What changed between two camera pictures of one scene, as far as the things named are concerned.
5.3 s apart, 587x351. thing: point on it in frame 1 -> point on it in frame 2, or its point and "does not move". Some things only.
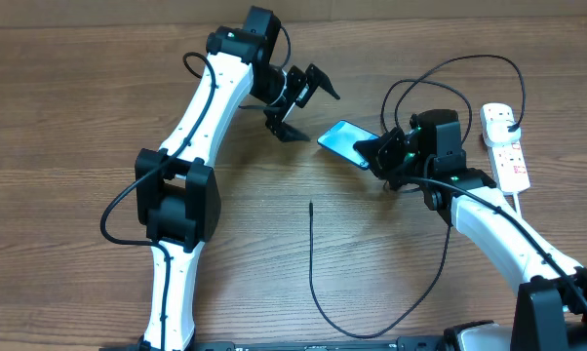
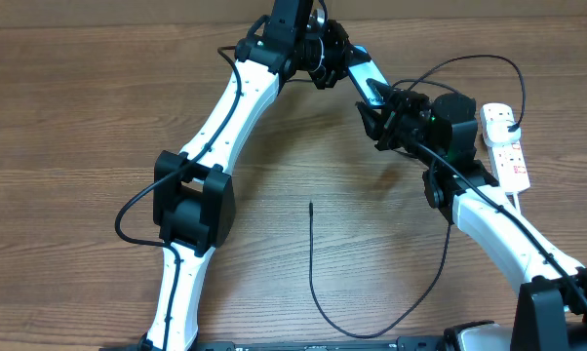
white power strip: [508, 163] does not move
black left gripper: [314, 77] -> [340, 58]
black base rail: [413, 343] does not move
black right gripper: [375, 151] -> [396, 100]
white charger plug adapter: [496, 133] does not move
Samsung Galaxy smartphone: [340, 139] -> [365, 71]
